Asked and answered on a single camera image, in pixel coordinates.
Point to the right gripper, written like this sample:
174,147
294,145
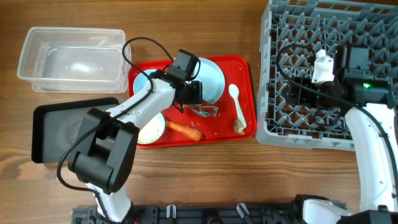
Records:
301,90

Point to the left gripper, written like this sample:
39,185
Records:
197,96

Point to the light blue plate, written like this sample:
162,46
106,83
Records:
212,79

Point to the red snack wrapper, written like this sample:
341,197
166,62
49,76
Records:
204,110

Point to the light blue bowl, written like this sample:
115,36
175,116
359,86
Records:
139,82

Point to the green bowl with rice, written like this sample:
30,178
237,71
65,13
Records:
152,131

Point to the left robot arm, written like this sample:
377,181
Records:
103,154

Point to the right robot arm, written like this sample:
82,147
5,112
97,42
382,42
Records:
369,116

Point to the grey dishwasher rack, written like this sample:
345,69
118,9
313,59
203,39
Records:
290,31

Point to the red serving tray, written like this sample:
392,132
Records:
214,129

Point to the orange carrot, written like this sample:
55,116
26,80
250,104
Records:
190,133

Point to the white plastic spoon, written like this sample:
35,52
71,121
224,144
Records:
234,93

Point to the brown food scrap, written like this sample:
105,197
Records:
238,127

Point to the clear plastic bin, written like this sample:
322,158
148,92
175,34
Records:
76,60

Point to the black plastic tray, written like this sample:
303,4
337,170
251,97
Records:
55,126

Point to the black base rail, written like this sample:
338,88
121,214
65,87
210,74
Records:
267,213

